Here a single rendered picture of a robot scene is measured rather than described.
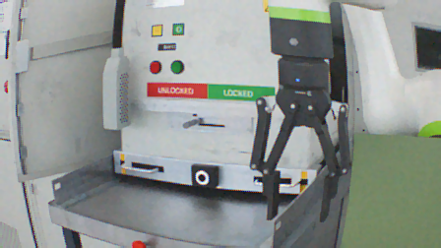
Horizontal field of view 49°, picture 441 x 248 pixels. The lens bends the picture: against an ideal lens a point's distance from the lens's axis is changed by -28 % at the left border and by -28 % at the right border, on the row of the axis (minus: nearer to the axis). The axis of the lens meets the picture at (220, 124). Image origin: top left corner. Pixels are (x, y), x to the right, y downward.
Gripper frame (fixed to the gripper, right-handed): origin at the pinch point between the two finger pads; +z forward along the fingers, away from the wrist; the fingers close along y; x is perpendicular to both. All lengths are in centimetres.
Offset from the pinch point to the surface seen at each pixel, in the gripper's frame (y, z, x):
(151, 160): 53, 11, -52
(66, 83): 85, -8, -55
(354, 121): 8, 4, -87
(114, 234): 46, 20, -19
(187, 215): 35, 17, -35
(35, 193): 136, 44, -85
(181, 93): 44, -6, -53
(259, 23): 25, -23, -53
